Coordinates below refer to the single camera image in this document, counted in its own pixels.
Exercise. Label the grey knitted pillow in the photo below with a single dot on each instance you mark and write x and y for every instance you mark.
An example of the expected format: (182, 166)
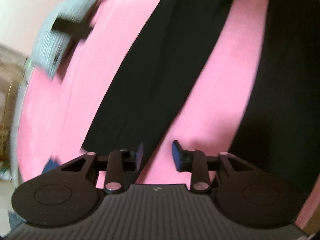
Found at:
(51, 47)

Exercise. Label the pink bed blanket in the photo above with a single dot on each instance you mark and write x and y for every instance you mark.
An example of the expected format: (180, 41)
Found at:
(56, 114)

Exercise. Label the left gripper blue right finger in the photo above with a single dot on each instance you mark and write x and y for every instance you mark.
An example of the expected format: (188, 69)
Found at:
(178, 155)

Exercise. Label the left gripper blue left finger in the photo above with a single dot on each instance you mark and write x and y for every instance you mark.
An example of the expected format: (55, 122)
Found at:
(139, 158)

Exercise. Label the black trousers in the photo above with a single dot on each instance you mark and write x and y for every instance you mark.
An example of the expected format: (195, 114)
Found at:
(279, 132)

